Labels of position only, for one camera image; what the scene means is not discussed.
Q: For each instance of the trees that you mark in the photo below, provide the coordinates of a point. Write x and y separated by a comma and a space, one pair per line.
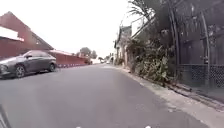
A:
87, 52

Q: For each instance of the leafy plants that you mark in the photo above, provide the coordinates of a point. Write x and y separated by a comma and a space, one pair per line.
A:
151, 58

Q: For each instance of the grey asphalt road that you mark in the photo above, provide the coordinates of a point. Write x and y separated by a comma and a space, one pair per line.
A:
90, 100

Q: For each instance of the concrete kerb strip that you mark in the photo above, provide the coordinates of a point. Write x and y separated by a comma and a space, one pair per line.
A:
186, 103

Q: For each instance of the grey car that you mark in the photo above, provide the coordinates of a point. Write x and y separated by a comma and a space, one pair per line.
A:
28, 63

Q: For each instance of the dark metal fence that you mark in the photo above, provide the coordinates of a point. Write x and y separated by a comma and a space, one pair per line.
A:
200, 43

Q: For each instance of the red building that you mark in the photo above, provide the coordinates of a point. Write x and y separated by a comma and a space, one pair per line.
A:
20, 40

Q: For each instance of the red wall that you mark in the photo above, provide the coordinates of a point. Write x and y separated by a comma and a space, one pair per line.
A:
68, 59

